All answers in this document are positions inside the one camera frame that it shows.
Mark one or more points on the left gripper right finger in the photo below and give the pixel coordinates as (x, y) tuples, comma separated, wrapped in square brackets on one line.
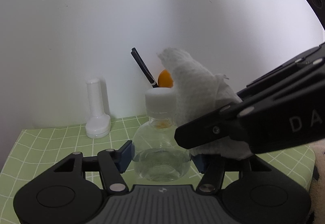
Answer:
[(210, 166)]

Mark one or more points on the white plastic stand bottle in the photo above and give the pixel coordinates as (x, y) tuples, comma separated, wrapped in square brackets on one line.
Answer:
[(99, 123)]

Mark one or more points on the black scissors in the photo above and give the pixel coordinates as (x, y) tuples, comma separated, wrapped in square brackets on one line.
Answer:
[(144, 68)]

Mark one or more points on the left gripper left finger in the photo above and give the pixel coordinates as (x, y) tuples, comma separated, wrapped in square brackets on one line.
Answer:
[(113, 163)]

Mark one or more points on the clear bottle white cap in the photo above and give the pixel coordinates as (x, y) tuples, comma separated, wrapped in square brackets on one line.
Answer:
[(155, 153)]

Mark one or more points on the white wiping cloth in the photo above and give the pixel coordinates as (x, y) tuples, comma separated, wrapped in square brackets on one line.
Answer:
[(198, 93)]

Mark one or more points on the orange fruit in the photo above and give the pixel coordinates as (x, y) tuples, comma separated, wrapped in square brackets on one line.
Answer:
[(165, 80)]

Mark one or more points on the green checked table mat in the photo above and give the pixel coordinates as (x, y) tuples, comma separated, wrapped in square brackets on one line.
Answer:
[(35, 150)]

